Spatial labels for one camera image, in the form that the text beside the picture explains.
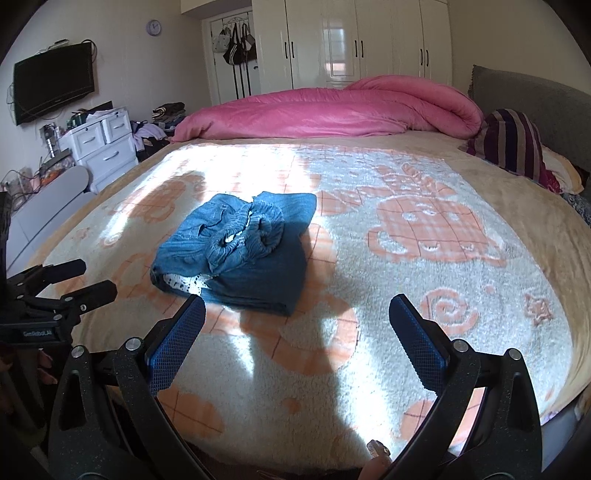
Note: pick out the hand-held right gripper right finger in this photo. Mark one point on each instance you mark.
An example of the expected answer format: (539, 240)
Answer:
(418, 341)

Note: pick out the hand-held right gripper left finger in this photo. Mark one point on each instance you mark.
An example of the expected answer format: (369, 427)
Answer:
(178, 341)

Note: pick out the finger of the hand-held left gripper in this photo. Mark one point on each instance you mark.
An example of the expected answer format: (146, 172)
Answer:
(92, 295)
(55, 272)

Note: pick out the blue denim pants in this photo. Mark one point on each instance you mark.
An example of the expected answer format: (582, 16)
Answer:
(258, 281)

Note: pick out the person's left hand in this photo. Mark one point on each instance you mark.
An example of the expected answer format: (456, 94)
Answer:
(46, 369)

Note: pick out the person's right hand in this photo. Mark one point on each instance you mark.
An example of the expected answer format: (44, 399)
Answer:
(376, 468)

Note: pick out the orange white printed blanket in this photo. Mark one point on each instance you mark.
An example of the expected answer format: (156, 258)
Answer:
(415, 286)

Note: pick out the grey bench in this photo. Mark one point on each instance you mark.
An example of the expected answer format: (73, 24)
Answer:
(51, 203)

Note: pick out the white drawer cabinet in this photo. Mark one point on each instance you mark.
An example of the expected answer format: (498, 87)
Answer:
(106, 147)

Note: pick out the pile of clothes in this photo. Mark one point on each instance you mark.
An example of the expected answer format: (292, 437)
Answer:
(159, 124)

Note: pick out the blue patterned cloth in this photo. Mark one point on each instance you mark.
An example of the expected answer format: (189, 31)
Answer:
(577, 205)

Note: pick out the purple striped pillow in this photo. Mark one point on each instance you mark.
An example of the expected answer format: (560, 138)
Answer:
(512, 143)

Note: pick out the pale yellow pillow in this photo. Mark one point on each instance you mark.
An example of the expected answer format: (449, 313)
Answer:
(563, 173)

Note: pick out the white door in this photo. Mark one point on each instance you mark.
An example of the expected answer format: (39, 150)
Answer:
(219, 83)

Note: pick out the pink duvet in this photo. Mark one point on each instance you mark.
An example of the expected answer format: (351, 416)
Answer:
(323, 110)

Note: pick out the grey upholstered headboard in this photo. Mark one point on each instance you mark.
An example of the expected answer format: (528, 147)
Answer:
(545, 106)

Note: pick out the hanging bags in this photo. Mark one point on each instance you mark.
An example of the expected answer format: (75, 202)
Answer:
(238, 46)

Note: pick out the white wardrobe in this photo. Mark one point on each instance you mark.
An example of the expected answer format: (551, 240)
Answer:
(351, 41)

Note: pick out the black wall television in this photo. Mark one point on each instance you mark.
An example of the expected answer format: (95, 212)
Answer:
(53, 85)

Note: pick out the round wall clock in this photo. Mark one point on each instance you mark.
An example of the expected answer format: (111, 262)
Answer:
(153, 27)

